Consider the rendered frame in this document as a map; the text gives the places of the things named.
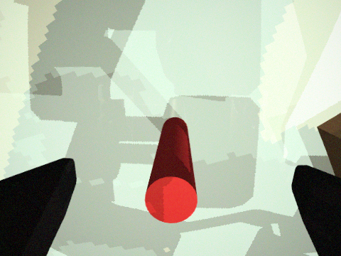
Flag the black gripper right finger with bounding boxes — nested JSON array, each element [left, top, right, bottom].
[[292, 165, 341, 256]]

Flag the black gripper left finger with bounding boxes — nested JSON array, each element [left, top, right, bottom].
[[0, 157, 77, 256]]

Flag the red peg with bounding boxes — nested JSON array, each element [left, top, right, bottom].
[[145, 117, 198, 224]]

